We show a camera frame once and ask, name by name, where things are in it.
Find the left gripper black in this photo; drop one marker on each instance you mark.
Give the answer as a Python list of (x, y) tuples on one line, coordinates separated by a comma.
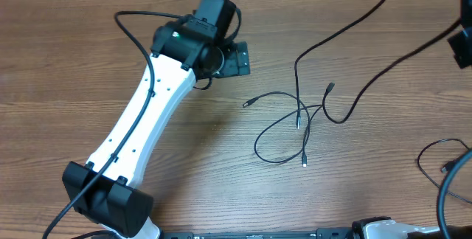
[(238, 62)]

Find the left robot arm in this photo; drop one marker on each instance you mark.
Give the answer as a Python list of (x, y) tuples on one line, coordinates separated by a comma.
[(189, 48)]

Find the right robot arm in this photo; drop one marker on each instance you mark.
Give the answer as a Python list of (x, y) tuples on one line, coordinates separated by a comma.
[(424, 98)]

